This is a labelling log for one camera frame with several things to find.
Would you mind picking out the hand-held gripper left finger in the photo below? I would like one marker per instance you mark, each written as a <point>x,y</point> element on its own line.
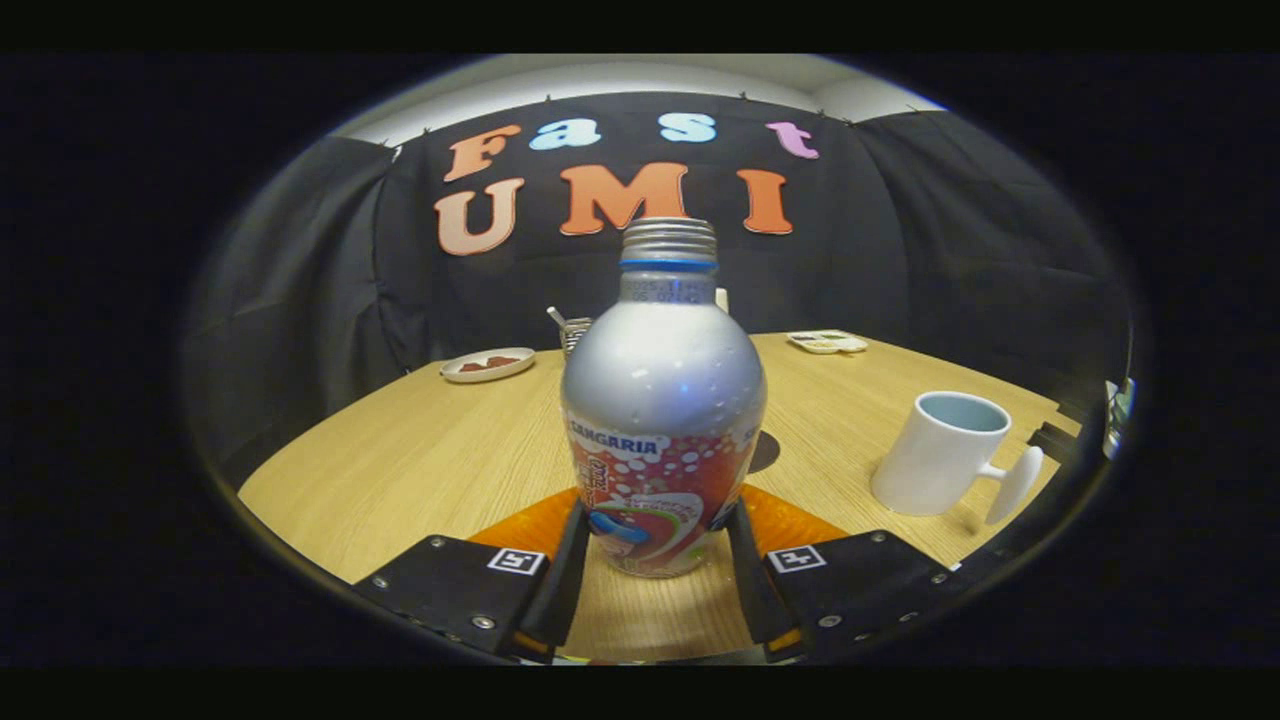
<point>560,590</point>

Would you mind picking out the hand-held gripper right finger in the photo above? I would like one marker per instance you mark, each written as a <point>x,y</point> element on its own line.
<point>750,590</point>

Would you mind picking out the dark brown round coaster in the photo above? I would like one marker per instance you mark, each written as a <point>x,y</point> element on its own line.
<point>766,452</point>

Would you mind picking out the white cup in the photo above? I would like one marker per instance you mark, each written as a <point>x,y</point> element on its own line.
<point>935,460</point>

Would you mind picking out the silver juice bottle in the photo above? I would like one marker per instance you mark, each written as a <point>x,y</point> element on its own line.
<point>660,380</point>

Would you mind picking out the wooden table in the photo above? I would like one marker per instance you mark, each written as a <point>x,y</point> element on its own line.
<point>430,450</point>

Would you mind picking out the white plate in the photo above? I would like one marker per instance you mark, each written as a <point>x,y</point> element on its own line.
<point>487,366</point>

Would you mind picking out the white compartment tray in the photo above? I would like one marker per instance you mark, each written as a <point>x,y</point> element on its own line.
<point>826,342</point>

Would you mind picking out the small black block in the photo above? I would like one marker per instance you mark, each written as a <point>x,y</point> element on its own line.
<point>1055,440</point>

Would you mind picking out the white and blue device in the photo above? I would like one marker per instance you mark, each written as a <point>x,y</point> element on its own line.
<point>1120,405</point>

